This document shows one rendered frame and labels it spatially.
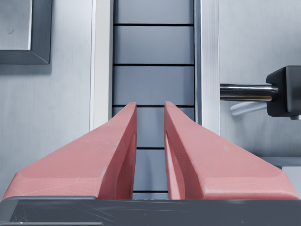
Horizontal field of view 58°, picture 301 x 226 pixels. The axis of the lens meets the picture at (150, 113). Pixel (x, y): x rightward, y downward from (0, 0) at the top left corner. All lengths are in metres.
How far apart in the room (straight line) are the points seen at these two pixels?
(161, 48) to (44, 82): 0.14
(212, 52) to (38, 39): 0.18
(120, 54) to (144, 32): 0.03
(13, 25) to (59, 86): 0.08
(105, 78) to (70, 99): 0.10
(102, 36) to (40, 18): 0.10
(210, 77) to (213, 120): 0.03
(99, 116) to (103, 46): 0.06
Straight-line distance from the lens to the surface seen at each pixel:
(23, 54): 0.30
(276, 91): 0.19
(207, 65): 0.17
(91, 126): 0.25
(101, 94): 0.22
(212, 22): 0.18
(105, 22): 0.23
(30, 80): 0.33
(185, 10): 0.28
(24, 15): 0.30
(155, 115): 0.25
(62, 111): 0.31
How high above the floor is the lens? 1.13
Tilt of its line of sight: 85 degrees down
